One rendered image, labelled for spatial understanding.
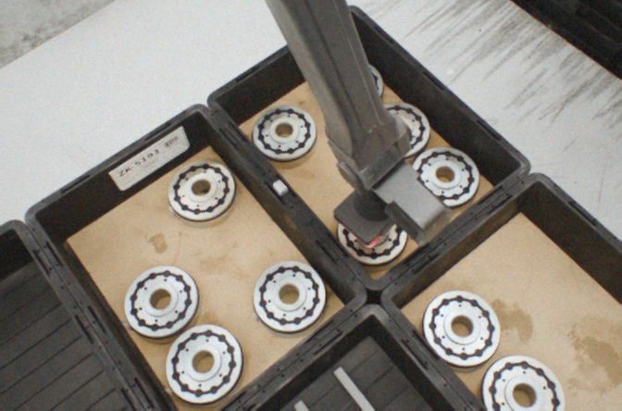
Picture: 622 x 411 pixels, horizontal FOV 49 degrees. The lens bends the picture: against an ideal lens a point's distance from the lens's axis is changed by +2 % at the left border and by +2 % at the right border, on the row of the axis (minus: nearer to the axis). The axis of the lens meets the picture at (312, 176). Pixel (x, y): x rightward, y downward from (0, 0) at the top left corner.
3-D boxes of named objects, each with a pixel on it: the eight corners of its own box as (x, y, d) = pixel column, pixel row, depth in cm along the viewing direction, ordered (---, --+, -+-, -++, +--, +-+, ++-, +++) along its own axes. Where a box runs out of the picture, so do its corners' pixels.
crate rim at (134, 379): (26, 220, 95) (18, 213, 93) (204, 107, 103) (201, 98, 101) (180, 461, 80) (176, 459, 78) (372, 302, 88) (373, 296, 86)
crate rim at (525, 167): (204, 107, 103) (201, 98, 101) (352, 10, 111) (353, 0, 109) (373, 302, 88) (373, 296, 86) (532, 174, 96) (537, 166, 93)
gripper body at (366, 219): (417, 197, 90) (424, 172, 84) (366, 248, 87) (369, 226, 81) (381, 168, 92) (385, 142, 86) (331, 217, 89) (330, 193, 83)
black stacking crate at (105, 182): (54, 245, 104) (22, 215, 94) (214, 141, 111) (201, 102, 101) (195, 466, 88) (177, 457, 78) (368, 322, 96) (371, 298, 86)
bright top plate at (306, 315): (241, 286, 95) (240, 284, 94) (301, 249, 97) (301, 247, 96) (277, 346, 90) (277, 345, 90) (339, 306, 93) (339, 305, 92)
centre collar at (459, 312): (435, 326, 90) (435, 325, 90) (459, 302, 92) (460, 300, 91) (463, 354, 89) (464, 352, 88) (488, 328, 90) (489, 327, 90)
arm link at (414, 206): (390, 106, 74) (333, 159, 73) (466, 175, 69) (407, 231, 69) (397, 147, 85) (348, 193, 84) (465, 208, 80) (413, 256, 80)
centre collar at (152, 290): (136, 298, 94) (135, 296, 93) (166, 276, 95) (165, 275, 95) (155, 325, 92) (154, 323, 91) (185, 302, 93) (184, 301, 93)
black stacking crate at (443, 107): (216, 139, 112) (203, 101, 101) (351, 49, 119) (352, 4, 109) (370, 320, 96) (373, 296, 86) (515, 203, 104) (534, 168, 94)
